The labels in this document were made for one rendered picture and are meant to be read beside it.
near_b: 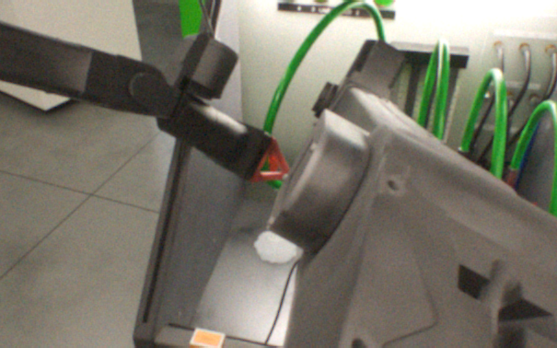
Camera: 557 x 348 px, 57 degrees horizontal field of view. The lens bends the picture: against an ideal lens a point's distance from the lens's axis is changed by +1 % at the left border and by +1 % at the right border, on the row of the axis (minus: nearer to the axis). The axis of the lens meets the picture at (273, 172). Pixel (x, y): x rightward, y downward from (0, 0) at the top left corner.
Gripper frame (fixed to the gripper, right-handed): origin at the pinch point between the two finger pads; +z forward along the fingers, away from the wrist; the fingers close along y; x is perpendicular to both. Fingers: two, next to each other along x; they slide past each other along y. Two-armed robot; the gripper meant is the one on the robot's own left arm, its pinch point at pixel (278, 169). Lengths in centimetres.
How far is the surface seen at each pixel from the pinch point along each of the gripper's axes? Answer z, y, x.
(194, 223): 7.6, 23.5, 15.6
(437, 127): 7.0, -16.1, -14.4
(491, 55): 34, 1, -39
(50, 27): 27, 288, -21
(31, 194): 43, 220, 65
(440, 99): 6.6, -14.7, -18.0
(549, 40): 37, -7, -45
